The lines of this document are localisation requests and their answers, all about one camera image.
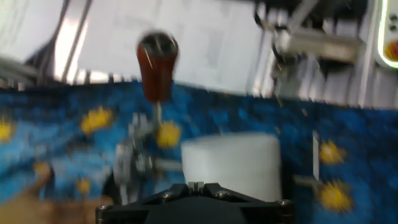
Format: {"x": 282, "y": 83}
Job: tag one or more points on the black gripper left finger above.
{"x": 124, "y": 211}

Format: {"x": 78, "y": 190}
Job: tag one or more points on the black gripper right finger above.
{"x": 270, "y": 213}

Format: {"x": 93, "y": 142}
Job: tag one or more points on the bare human hand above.
{"x": 37, "y": 208}

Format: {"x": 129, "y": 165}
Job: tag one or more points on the white plastic jug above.
{"x": 233, "y": 161}

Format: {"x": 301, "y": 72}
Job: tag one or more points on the starry night painting cloth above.
{"x": 248, "y": 118}

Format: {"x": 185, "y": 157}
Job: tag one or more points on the red emergency stop button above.
{"x": 390, "y": 34}

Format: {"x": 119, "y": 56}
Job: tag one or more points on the aluminium frame beam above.
{"x": 71, "y": 40}

